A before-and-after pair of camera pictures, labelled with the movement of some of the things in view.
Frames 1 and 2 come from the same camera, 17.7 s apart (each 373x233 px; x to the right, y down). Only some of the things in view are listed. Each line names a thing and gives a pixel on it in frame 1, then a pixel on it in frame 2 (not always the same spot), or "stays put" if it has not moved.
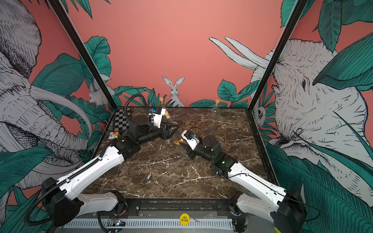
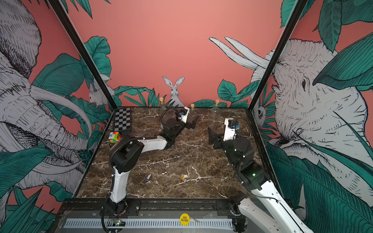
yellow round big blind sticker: x=184 y=219 stays put
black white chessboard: x=120 y=122 stays put
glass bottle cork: x=215 y=118 stays put
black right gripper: x=193 y=154 → x=218 y=139
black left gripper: x=168 y=135 → x=193 y=125
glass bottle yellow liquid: x=162 y=104 stays put
